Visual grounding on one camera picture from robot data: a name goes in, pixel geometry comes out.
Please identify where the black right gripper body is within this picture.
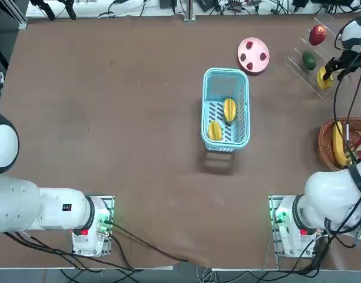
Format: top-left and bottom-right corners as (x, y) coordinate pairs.
(340, 50), (361, 71)

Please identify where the yellow star fruit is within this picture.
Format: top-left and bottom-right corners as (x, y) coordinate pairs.
(208, 120), (223, 142)
(316, 66), (335, 90)
(223, 98), (237, 124)

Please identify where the clear acrylic tiered display stand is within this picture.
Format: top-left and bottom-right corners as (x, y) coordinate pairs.
(286, 16), (357, 100)

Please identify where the brown wicker basket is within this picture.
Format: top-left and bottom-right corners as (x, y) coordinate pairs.
(317, 117), (361, 172)

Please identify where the light blue plastic basket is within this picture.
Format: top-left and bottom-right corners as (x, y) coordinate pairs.
(200, 67), (251, 153)

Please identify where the dark green avocado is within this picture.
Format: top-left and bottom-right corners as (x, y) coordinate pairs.
(302, 50), (317, 71)

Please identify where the red apple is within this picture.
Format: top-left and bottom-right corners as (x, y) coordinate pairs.
(309, 24), (328, 46)

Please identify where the yellow banana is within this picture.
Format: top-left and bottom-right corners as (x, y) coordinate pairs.
(332, 121), (350, 166)

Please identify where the pink round plate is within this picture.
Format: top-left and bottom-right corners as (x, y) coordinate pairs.
(237, 37), (271, 74)

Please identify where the black stand leg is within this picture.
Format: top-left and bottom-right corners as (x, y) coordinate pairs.
(35, 0), (56, 21)
(61, 0), (77, 20)

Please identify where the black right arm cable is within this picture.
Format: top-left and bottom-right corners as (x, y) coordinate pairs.
(332, 38), (360, 166)

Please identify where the aluminium camera post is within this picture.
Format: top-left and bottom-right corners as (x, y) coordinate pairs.
(183, 0), (197, 23)

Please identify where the black left base cable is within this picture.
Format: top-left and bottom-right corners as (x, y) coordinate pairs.
(109, 221), (212, 268)

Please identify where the aluminium frame rail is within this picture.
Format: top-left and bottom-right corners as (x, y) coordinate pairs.
(3, 0), (28, 30)

